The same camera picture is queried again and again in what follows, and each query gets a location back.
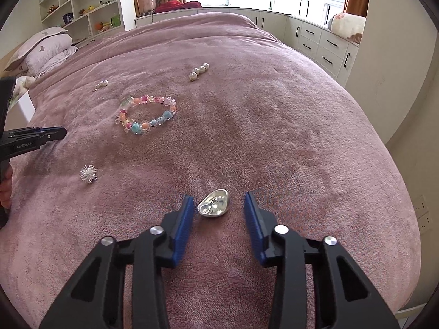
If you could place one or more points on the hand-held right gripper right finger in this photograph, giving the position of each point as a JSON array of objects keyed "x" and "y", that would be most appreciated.
[{"x": 254, "y": 228}]

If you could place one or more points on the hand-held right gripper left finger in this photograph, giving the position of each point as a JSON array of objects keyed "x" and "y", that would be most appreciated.
[{"x": 181, "y": 228}]

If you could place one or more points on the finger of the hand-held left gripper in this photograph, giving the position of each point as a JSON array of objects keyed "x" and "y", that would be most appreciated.
[{"x": 41, "y": 133}]

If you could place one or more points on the silver heart-shaped trinket dish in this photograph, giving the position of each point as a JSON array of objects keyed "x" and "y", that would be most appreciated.
[{"x": 213, "y": 205}]

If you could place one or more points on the person's left hand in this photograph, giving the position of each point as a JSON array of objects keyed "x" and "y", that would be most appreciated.
[{"x": 6, "y": 190}]

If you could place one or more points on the white bedside box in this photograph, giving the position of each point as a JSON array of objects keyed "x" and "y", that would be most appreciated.
[{"x": 20, "y": 108}]

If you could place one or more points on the silver spiky ball ornament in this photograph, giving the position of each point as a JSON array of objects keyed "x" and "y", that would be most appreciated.
[{"x": 89, "y": 173}]

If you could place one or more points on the white patterned pillow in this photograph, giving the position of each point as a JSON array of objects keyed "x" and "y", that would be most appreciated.
[
  {"x": 51, "y": 61},
  {"x": 37, "y": 46}
]

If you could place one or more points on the small pearl earring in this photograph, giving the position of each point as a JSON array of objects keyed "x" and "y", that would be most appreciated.
[{"x": 102, "y": 84}]

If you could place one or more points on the pink plush blanket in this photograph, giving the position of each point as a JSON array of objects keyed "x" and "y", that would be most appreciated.
[{"x": 219, "y": 137}]

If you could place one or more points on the white bookshelf with toys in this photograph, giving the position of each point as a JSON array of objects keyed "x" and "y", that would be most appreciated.
[{"x": 80, "y": 5}]

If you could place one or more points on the long pearl hair clip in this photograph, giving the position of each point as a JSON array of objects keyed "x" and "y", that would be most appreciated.
[{"x": 199, "y": 71}]

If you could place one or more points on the red cloth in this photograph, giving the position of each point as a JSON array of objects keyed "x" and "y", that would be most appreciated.
[{"x": 176, "y": 6}]

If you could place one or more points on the white drawer cabinet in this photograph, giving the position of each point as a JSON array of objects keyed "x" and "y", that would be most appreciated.
[{"x": 301, "y": 37}]

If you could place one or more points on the printed plush cushion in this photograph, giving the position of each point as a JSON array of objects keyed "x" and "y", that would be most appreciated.
[{"x": 346, "y": 24}]

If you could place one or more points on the wall power socket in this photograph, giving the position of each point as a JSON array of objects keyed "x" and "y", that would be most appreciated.
[{"x": 422, "y": 214}]

